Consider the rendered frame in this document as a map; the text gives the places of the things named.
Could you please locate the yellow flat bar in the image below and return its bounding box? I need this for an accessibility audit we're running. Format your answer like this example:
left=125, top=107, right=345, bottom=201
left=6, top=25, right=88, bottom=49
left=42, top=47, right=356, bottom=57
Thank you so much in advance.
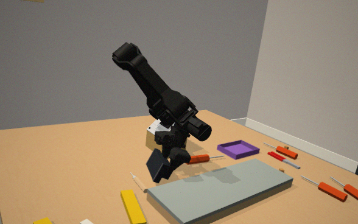
left=120, top=190, right=147, bottom=224
left=33, top=217, right=52, bottom=224

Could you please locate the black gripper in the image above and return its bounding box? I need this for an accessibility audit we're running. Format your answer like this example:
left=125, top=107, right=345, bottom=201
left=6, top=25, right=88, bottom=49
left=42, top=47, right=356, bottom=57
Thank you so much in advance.
left=162, top=125, right=191, bottom=174

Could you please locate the purple open-top tray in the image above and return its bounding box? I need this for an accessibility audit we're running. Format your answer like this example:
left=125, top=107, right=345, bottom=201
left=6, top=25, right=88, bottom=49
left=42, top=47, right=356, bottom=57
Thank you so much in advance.
left=217, top=140, right=260, bottom=159

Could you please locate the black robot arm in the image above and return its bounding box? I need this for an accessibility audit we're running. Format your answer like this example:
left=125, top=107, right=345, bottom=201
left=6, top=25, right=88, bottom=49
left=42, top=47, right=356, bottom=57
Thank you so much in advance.
left=112, top=42, right=212, bottom=147

